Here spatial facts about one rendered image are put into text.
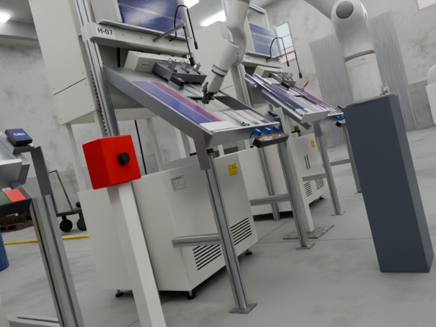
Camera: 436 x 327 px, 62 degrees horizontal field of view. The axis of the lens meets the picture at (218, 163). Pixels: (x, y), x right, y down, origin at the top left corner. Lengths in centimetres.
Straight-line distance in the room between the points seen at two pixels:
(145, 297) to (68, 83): 123
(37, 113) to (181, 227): 1108
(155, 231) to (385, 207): 101
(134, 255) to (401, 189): 103
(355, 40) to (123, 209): 110
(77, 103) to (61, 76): 18
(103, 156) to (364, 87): 104
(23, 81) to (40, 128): 148
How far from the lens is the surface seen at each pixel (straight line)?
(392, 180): 158
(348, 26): 160
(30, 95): 1268
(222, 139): 156
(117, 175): 124
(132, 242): 128
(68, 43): 209
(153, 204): 173
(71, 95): 208
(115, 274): 209
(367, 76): 160
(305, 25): 1312
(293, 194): 211
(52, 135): 1259
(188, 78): 212
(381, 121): 155
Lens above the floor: 64
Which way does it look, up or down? 1 degrees down
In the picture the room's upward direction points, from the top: 14 degrees counter-clockwise
